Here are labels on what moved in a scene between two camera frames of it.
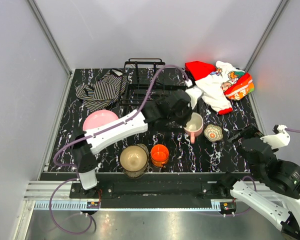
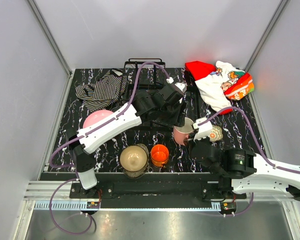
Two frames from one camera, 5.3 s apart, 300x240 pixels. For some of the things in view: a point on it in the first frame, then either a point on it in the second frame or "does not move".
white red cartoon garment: (218, 82) does not move
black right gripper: (249, 130) → (205, 139)
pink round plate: (98, 118) does not move
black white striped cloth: (103, 92) does not move
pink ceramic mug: (194, 126) → (181, 133)
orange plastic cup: (159, 155) does not move
